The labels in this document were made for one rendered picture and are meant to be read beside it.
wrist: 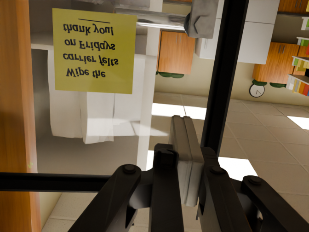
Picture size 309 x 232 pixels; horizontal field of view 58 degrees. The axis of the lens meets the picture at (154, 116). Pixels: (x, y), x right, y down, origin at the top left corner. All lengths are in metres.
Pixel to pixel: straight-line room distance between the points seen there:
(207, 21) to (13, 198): 0.33
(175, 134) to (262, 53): 4.98
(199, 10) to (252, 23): 4.78
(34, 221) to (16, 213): 0.03
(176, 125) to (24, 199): 0.28
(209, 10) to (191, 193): 0.16
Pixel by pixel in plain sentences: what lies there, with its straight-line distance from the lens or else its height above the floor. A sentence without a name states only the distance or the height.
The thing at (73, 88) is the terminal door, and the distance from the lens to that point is 0.28.
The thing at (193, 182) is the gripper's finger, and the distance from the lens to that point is 0.16.
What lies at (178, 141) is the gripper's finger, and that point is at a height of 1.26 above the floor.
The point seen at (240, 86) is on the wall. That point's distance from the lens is 5.88.
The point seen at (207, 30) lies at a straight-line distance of 0.26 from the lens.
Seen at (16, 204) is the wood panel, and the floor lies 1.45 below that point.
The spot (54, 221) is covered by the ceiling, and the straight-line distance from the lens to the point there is 2.25.
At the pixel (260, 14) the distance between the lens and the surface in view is 5.08.
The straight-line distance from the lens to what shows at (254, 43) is 5.08.
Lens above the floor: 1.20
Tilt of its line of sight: 20 degrees up
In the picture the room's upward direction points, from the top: 174 degrees counter-clockwise
